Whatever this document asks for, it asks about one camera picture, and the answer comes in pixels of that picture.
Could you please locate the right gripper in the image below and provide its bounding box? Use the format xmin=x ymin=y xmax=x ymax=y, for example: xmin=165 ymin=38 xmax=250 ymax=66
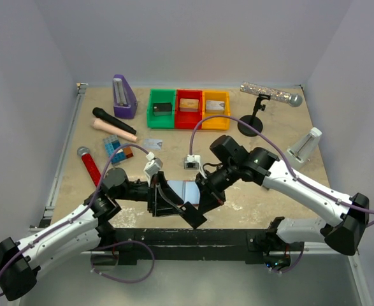
xmin=196 ymin=160 xmax=240 ymax=214

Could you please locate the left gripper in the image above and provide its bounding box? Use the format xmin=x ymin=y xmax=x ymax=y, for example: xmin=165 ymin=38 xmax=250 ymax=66
xmin=115 ymin=171 xmax=183 ymax=217

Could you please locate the red leather card holder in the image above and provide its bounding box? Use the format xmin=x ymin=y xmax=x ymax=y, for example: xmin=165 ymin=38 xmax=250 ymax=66
xmin=167 ymin=180 xmax=200 ymax=206

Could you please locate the blue credit card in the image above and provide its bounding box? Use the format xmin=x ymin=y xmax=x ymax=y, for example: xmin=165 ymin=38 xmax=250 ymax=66
xmin=143 ymin=138 xmax=162 ymax=150

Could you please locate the grey credit card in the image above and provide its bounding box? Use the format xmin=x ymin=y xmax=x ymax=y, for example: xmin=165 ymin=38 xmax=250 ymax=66
xmin=180 ymin=202 xmax=207 ymax=229

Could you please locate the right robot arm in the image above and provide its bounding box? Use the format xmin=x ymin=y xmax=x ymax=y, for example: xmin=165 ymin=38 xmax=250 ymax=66
xmin=196 ymin=135 xmax=370 ymax=256

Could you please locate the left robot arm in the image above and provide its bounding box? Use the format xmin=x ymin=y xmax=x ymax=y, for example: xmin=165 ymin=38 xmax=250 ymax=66
xmin=0 ymin=168 xmax=192 ymax=302

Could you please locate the black card stack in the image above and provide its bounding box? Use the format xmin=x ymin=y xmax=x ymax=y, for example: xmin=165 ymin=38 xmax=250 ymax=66
xmin=152 ymin=103 xmax=173 ymax=117

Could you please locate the silver card stack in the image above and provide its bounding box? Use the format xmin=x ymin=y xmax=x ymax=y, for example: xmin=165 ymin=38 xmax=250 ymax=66
xmin=205 ymin=99 xmax=226 ymax=114

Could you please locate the gold card stack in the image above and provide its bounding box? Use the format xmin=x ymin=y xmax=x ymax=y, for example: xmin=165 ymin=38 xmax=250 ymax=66
xmin=179 ymin=98 xmax=199 ymax=113

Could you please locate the blue toy brick block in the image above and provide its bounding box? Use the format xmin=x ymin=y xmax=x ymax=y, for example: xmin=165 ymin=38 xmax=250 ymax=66
xmin=103 ymin=135 xmax=134 ymax=166

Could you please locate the yellow plastic bin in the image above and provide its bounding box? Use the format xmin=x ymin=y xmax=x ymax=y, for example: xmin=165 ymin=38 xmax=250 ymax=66
xmin=201 ymin=90 xmax=231 ymax=131

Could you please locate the black microphone stand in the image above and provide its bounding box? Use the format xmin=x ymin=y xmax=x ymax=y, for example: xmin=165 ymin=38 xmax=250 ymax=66
xmin=237 ymin=94 xmax=271 ymax=137

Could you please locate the red glitter microphone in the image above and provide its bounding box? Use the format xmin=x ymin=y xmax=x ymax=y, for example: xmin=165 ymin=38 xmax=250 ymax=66
xmin=77 ymin=146 xmax=101 ymax=187

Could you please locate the red plastic bin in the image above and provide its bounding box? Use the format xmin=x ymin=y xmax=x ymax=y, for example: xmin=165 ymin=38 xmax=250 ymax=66
xmin=175 ymin=89 xmax=203 ymax=129

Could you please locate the pink microphone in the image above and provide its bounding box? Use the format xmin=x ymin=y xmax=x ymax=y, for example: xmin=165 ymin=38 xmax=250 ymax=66
xmin=92 ymin=118 xmax=138 ymax=143

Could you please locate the purple metronome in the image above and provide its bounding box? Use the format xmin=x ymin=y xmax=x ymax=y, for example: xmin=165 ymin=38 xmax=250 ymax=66
xmin=112 ymin=74 xmax=138 ymax=119

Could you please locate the white metronome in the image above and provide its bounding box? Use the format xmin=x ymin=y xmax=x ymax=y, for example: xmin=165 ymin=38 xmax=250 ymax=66
xmin=285 ymin=127 xmax=322 ymax=170

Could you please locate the green plastic bin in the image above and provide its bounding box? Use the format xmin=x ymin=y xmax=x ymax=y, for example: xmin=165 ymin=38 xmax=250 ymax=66
xmin=147 ymin=89 xmax=176 ymax=129

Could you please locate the black microphone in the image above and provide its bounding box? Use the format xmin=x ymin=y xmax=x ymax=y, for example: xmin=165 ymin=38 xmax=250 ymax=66
xmin=92 ymin=107 xmax=136 ymax=135

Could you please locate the silver glitter microphone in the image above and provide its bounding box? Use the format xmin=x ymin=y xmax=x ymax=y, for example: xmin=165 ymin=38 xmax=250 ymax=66
xmin=240 ymin=82 xmax=303 ymax=107

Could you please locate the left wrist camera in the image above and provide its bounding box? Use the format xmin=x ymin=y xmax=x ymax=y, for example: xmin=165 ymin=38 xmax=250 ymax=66
xmin=143 ymin=152 xmax=163 ymax=185

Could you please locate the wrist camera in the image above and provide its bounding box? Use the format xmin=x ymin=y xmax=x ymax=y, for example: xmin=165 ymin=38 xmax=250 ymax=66
xmin=183 ymin=154 xmax=206 ymax=178
xmin=143 ymin=152 xmax=163 ymax=185

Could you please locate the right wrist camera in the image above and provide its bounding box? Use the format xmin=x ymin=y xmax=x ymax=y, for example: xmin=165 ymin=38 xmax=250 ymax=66
xmin=183 ymin=154 xmax=206 ymax=178

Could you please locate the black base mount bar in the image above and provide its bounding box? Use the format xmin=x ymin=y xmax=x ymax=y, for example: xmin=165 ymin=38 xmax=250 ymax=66
xmin=97 ymin=228 xmax=304 ymax=265

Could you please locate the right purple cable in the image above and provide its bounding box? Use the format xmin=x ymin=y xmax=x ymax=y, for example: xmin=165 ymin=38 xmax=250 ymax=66
xmin=189 ymin=114 xmax=374 ymax=275

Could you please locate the purple cable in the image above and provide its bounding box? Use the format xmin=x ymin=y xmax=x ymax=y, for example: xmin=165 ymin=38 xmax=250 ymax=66
xmin=0 ymin=143 xmax=155 ymax=299
xmin=189 ymin=114 xmax=374 ymax=275

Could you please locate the aluminium frame rail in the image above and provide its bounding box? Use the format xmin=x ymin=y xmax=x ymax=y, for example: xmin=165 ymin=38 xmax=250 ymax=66
xmin=28 ymin=83 xmax=89 ymax=234

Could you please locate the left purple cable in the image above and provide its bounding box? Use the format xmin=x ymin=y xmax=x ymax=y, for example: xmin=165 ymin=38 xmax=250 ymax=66
xmin=0 ymin=143 xmax=155 ymax=299

